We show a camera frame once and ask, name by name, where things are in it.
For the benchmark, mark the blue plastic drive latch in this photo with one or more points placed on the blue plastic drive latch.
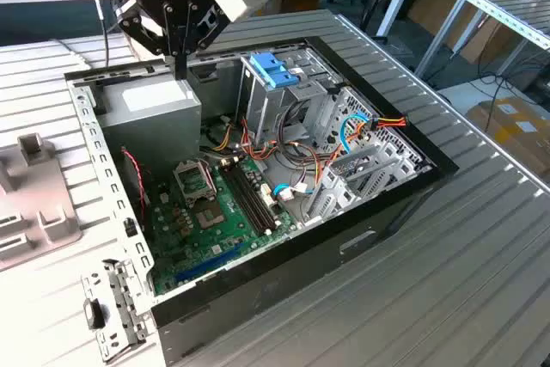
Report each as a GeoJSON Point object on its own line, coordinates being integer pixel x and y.
{"type": "Point", "coordinates": [275, 75]}

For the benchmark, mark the black RAM slot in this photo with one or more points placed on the black RAM slot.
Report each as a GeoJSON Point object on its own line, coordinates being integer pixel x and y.
{"type": "Point", "coordinates": [242, 197]}
{"type": "Point", "coordinates": [252, 197]}
{"type": "Point", "coordinates": [247, 197]}
{"type": "Point", "coordinates": [258, 197]}

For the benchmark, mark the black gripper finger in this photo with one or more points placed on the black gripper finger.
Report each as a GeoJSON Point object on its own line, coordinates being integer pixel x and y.
{"type": "Point", "coordinates": [208, 25]}
{"type": "Point", "coordinates": [142, 27]}

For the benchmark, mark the metal disk bay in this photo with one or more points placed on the metal disk bay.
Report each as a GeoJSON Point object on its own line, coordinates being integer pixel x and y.
{"type": "Point", "coordinates": [339, 195]}

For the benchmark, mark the green motherboard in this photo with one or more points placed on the green motherboard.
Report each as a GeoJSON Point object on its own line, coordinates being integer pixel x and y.
{"type": "Point", "coordinates": [193, 255]}

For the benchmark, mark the metal optical drive cage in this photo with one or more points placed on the metal optical drive cage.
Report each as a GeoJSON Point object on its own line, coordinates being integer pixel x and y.
{"type": "Point", "coordinates": [262, 109]}

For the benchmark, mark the black open PC case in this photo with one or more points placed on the black open PC case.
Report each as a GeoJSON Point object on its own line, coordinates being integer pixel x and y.
{"type": "Point", "coordinates": [301, 281]}

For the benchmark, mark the grey parts rack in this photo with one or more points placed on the grey parts rack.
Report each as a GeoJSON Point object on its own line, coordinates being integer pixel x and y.
{"type": "Point", "coordinates": [38, 195]}

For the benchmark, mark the grey power supply unit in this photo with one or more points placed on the grey power supply unit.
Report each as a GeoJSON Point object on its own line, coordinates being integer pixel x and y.
{"type": "Point", "coordinates": [150, 126]}

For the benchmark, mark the blue expansion slot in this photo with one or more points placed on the blue expansion slot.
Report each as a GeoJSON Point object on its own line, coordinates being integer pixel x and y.
{"type": "Point", "coordinates": [206, 264]}

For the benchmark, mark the metal card retention bracket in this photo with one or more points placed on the metal card retention bracket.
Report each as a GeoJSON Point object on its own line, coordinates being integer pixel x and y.
{"type": "Point", "coordinates": [124, 298]}

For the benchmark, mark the aluminium slat table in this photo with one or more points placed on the aluminium slat table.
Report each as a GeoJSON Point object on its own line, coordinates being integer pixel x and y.
{"type": "Point", "coordinates": [507, 6]}

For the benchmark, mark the black case fan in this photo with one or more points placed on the black case fan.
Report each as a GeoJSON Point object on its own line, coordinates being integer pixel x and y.
{"type": "Point", "coordinates": [133, 195]}

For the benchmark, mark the yellow brown cardboard box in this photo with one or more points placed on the yellow brown cardboard box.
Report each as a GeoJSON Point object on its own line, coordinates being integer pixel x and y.
{"type": "Point", "coordinates": [515, 143]}

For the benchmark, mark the CPU socket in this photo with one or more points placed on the CPU socket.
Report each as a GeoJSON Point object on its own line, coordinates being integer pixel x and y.
{"type": "Point", "coordinates": [208, 216]}

